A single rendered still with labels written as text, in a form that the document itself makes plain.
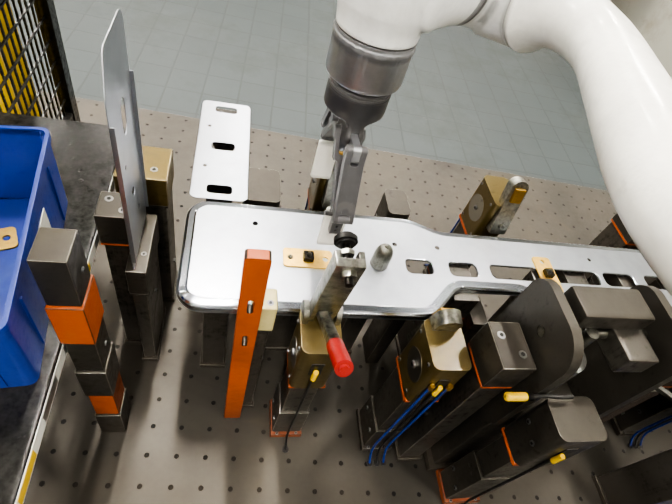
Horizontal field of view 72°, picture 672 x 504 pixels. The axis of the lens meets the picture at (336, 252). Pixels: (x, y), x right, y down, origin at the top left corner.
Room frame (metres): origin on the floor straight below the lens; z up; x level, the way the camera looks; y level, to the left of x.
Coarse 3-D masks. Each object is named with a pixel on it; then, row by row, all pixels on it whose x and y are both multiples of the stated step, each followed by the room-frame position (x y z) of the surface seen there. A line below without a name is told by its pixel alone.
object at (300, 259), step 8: (288, 248) 0.50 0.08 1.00; (296, 248) 0.50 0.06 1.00; (296, 256) 0.49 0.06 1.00; (304, 256) 0.49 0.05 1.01; (312, 256) 0.49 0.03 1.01; (320, 256) 0.50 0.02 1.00; (328, 256) 0.51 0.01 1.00; (288, 264) 0.46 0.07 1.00; (296, 264) 0.47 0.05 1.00; (304, 264) 0.48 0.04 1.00; (312, 264) 0.48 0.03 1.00; (320, 264) 0.49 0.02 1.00
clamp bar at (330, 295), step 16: (336, 240) 0.36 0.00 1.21; (352, 240) 0.37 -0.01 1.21; (336, 256) 0.34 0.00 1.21; (352, 256) 0.35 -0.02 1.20; (336, 272) 0.33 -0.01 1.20; (352, 272) 0.33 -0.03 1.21; (320, 288) 0.34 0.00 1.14; (336, 288) 0.34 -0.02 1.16; (352, 288) 0.34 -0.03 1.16; (320, 304) 0.34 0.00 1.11; (336, 304) 0.35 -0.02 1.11
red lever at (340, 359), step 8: (320, 312) 0.35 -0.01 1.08; (328, 312) 0.35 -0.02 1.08; (320, 320) 0.33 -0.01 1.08; (328, 320) 0.33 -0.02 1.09; (328, 328) 0.31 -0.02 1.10; (328, 336) 0.30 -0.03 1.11; (336, 336) 0.30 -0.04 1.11; (328, 344) 0.28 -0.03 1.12; (336, 344) 0.28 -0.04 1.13; (344, 344) 0.29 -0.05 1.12; (328, 352) 0.27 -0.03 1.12; (336, 352) 0.27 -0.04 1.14; (344, 352) 0.27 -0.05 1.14; (336, 360) 0.25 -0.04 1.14; (344, 360) 0.25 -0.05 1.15; (336, 368) 0.25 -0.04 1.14; (344, 368) 0.25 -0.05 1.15; (352, 368) 0.25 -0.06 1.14; (344, 376) 0.24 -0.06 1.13
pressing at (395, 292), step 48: (192, 240) 0.45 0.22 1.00; (240, 240) 0.48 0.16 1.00; (288, 240) 0.52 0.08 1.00; (384, 240) 0.60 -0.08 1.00; (432, 240) 0.64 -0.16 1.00; (480, 240) 0.69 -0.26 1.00; (528, 240) 0.74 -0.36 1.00; (192, 288) 0.36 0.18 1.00; (288, 288) 0.42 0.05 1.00; (384, 288) 0.49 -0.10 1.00; (432, 288) 0.53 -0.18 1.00; (480, 288) 0.56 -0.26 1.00; (624, 288) 0.70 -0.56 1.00
